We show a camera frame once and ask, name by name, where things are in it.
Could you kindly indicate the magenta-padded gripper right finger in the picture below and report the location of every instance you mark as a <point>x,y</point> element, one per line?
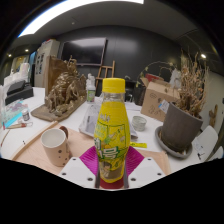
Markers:
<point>146,170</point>

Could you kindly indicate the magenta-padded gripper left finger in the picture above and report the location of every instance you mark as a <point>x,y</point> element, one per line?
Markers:
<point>77,170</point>

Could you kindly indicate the yellow drink bottle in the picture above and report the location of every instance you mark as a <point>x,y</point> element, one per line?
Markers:
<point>111,133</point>

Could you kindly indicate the yellow paper strip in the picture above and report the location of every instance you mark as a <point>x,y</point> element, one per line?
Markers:
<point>138,145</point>

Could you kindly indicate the beige canvas mat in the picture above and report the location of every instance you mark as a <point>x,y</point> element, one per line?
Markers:
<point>81,141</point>

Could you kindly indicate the beige spotted mug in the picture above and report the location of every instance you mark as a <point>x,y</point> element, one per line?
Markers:
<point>55,150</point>

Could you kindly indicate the grey plant saucer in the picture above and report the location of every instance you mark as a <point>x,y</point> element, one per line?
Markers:
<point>173,151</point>

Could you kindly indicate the grey newspaper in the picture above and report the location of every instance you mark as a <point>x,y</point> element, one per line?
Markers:
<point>88,121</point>

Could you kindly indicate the dried plant in grey pot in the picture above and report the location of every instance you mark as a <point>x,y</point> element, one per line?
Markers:
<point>180,128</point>

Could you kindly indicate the white paper sheet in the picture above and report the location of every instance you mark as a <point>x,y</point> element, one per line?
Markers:
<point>198,146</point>

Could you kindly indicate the cardboard box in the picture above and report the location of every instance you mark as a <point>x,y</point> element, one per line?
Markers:
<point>155,100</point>

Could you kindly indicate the white chair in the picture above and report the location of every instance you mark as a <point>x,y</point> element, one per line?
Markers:
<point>218,154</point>
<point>208,136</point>

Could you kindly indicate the red wooden brush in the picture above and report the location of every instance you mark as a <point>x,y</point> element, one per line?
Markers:
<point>18,125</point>

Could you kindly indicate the small glass jar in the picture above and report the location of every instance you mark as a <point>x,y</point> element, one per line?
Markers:
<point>25,115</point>

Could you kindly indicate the white green spray bottle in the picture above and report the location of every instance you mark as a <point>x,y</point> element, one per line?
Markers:
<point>90,93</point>

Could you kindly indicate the golden sculpture on wooden base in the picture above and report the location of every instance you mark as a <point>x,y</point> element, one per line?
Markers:
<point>65,91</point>

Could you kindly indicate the colourful book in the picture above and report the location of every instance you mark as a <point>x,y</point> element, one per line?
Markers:
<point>13,111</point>

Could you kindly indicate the wooden figure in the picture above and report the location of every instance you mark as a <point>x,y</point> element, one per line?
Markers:
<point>213,115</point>

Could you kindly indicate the black printer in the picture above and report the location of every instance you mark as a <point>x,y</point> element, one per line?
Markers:
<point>18,93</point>

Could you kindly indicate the wooden easel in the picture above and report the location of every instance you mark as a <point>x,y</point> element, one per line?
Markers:
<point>105,73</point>

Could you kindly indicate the white cabinet with pictures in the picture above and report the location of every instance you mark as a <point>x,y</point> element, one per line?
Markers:
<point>45,63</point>

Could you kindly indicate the long ceiling light strip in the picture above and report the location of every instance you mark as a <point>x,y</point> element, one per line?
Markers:
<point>60,10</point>

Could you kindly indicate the black wall screen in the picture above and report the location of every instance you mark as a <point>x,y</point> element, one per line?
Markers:
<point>83,51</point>

